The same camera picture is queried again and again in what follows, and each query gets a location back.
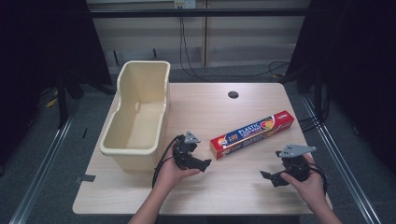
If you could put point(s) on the metal floor rail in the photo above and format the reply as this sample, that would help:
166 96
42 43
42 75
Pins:
40 174
342 168

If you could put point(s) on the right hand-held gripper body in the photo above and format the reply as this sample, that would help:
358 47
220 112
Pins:
295 163

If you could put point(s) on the person's right hand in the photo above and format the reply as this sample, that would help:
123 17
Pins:
308 189

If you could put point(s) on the red and blue wrap box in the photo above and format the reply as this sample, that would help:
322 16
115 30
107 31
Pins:
252 133

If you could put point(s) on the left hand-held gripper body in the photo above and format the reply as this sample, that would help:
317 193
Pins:
186 148

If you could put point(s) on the black horizontal bar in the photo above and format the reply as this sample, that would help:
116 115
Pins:
199 12

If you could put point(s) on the cream plastic bin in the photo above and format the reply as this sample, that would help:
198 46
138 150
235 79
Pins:
140 124

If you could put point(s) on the person's left hand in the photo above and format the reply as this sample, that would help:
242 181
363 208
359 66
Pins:
170 174

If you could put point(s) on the grey tape piece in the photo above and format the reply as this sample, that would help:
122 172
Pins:
85 178

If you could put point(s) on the dark curtain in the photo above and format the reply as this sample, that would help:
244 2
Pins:
37 46
358 62

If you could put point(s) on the white wall socket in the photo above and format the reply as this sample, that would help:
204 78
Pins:
185 3

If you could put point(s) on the black metal stand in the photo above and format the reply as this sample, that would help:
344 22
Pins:
318 93
62 102

